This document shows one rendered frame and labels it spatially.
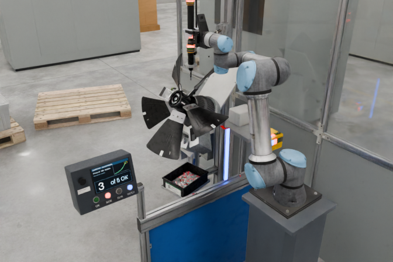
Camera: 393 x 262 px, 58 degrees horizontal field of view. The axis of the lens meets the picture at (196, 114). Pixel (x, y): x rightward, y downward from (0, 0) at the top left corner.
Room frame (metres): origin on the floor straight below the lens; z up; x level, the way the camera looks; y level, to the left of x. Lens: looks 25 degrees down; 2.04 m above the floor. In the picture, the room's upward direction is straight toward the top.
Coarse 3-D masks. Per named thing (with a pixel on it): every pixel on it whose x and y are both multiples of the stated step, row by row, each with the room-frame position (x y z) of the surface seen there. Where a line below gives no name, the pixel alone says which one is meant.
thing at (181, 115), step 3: (174, 111) 1.99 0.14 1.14; (177, 111) 1.99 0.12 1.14; (171, 114) 1.98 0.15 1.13; (174, 114) 1.98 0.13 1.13; (177, 114) 1.98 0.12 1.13; (180, 114) 1.98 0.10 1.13; (183, 114) 1.98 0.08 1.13; (171, 117) 1.97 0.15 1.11; (174, 117) 1.97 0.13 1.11; (180, 117) 1.97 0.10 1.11; (183, 117) 1.97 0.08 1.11; (174, 120) 1.96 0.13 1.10; (177, 120) 1.96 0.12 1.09; (180, 120) 1.96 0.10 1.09; (183, 120) 1.96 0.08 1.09
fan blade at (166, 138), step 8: (168, 120) 1.95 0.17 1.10; (160, 128) 1.93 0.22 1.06; (168, 128) 1.93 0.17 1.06; (176, 128) 1.93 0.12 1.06; (160, 136) 1.91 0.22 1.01; (168, 136) 1.90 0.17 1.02; (176, 136) 1.90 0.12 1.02; (152, 144) 1.89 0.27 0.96; (160, 144) 1.88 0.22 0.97; (168, 144) 1.87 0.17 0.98; (176, 144) 1.87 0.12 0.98; (176, 152) 1.84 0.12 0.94
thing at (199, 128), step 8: (192, 112) 1.88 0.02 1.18; (200, 112) 1.88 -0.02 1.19; (208, 112) 1.88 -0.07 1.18; (192, 120) 1.82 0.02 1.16; (200, 120) 1.81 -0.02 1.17; (208, 120) 1.80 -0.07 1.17; (224, 120) 1.78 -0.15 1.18; (192, 128) 1.76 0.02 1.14; (200, 128) 1.75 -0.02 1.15; (208, 128) 1.74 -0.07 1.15
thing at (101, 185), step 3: (102, 180) 1.21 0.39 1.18; (105, 180) 1.22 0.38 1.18; (96, 183) 1.20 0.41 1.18; (99, 183) 1.20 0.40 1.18; (102, 183) 1.21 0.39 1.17; (105, 183) 1.21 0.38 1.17; (96, 186) 1.19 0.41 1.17; (99, 186) 1.20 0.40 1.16; (102, 186) 1.20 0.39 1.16; (105, 186) 1.21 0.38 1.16; (96, 189) 1.19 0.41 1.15; (99, 189) 1.19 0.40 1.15; (102, 189) 1.20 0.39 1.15; (105, 189) 1.20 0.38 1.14; (96, 192) 1.18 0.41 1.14
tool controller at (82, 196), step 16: (96, 160) 1.27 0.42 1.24; (112, 160) 1.26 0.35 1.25; (128, 160) 1.29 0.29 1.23; (80, 176) 1.18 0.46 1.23; (96, 176) 1.21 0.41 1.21; (112, 176) 1.24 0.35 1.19; (128, 176) 1.27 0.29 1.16; (80, 192) 1.15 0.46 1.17; (112, 192) 1.22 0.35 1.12; (128, 192) 1.25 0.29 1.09; (80, 208) 1.13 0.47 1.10; (96, 208) 1.16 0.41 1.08
